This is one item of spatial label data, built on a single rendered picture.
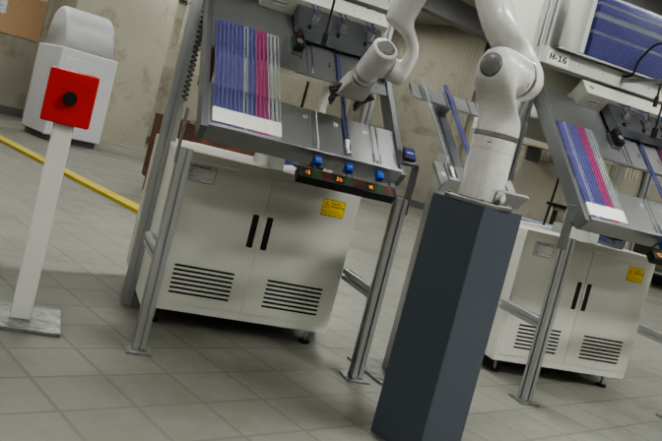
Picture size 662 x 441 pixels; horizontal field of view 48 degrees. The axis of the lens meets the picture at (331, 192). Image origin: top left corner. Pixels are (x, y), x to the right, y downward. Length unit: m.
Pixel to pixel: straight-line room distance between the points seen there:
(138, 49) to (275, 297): 8.80
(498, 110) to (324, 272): 1.05
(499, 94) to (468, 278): 0.49
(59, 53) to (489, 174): 7.29
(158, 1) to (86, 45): 2.59
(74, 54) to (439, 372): 7.36
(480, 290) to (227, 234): 0.99
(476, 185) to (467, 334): 0.40
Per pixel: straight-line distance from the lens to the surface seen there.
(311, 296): 2.78
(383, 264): 2.52
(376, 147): 2.51
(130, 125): 11.36
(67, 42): 8.97
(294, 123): 2.41
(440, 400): 2.09
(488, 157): 2.04
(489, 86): 2.02
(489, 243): 2.03
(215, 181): 2.60
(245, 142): 2.30
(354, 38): 2.78
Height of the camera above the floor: 0.76
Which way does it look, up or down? 4 degrees down
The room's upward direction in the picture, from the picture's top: 14 degrees clockwise
